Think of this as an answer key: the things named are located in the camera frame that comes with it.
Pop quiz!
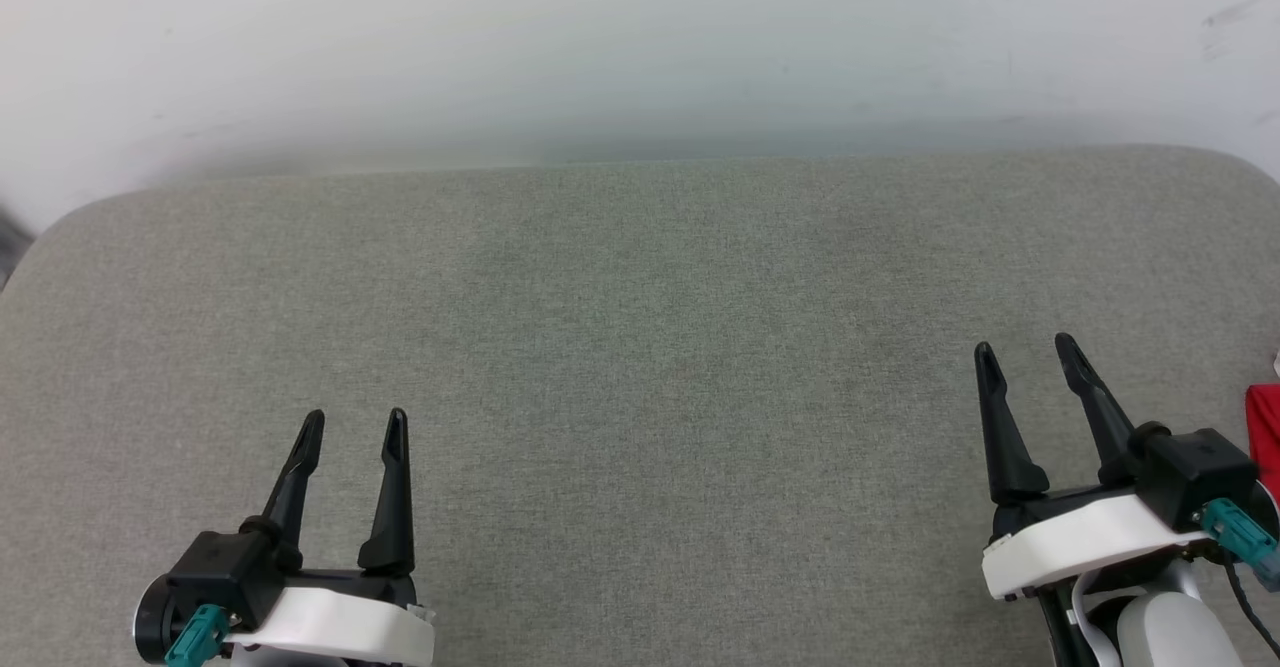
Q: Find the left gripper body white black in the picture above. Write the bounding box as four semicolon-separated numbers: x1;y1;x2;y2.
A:
224;567;437;667

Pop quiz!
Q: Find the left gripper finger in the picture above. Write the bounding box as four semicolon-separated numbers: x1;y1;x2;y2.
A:
260;408;327;574
357;406;417;577

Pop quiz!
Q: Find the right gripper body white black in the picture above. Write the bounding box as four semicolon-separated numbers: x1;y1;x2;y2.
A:
981;486;1207;604

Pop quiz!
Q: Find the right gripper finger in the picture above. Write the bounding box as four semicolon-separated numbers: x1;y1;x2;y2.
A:
974;341;1050;507
1054;332;1143;489

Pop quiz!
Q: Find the red and white garment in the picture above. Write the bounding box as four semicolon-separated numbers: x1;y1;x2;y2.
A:
1244;349;1280;510

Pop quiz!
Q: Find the grey fabric sofa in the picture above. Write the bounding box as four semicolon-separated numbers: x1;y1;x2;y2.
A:
0;144;1280;667

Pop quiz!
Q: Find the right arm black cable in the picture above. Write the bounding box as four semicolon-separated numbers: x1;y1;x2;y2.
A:
1224;555;1280;660

